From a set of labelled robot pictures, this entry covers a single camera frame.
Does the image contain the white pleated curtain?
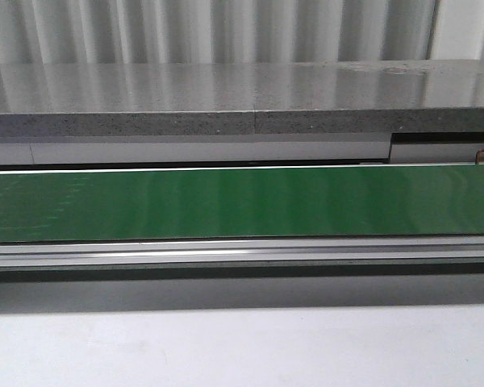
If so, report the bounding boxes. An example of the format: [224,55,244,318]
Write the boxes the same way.
[0,1,484,64]

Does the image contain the aluminium conveyor side rail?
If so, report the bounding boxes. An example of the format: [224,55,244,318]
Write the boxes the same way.
[0,235,484,283]

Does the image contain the grey stone counter slab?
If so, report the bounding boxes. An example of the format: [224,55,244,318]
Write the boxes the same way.
[0,60,484,139]

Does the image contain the green conveyor belt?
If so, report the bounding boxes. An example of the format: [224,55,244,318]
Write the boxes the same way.
[0,164,484,243]

